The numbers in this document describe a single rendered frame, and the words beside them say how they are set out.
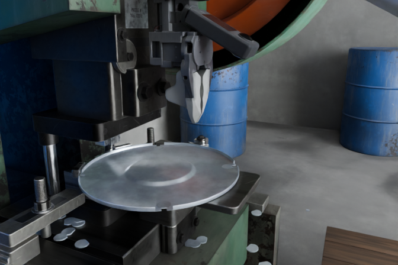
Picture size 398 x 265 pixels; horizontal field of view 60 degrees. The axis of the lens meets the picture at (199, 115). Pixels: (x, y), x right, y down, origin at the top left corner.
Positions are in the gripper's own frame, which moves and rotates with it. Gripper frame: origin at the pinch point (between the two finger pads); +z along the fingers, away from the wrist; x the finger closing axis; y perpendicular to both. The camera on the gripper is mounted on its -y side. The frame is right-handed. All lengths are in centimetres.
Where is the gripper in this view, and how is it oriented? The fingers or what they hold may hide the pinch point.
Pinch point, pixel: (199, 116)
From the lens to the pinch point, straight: 58.4
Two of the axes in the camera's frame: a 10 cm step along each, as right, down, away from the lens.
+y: -9.0, -1.1, 4.2
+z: 0.0, 9.7, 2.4
